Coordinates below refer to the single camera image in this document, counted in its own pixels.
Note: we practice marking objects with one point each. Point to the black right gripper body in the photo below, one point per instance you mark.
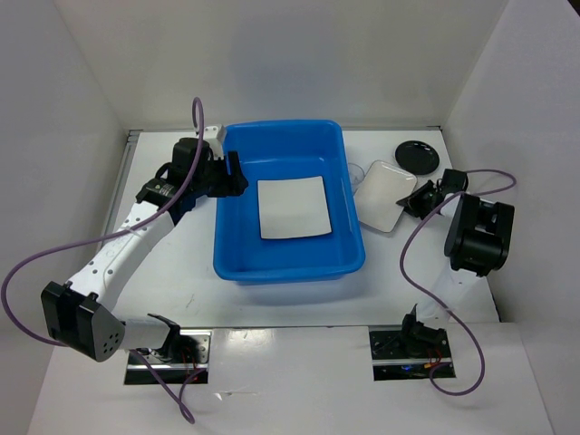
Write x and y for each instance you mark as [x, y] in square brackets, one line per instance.
[425, 197]

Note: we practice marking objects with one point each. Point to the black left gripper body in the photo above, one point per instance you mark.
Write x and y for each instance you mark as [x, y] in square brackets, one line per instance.
[212, 182]

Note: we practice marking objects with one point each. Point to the cream rectangular plate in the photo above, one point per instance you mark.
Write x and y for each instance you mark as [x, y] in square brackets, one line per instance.
[376, 197]

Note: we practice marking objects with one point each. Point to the black round plate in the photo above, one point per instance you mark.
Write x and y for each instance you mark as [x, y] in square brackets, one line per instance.
[417, 157]

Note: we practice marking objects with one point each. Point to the white square black-rimmed plate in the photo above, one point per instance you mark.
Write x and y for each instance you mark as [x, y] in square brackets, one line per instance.
[293, 208]

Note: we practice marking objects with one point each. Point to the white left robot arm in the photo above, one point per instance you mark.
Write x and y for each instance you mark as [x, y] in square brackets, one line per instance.
[79, 312]

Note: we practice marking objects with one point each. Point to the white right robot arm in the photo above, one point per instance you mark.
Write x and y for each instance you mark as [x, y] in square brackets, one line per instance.
[477, 243]

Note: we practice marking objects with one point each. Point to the blue plastic bin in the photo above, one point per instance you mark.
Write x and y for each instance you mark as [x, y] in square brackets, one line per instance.
[275, 150]

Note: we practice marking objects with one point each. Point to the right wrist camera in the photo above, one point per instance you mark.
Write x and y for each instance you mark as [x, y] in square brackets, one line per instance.
[453, 181]

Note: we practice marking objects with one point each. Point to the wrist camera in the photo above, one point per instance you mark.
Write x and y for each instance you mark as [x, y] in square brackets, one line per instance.
[453, 181]
[215, 135]

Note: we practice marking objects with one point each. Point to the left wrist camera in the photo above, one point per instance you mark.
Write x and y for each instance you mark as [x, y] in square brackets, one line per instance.
[215, 135]

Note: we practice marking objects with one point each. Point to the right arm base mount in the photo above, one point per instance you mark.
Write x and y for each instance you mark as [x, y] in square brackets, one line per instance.
[392, 360]

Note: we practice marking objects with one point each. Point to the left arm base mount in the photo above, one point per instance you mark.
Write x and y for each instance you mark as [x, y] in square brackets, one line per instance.
[192, 354]

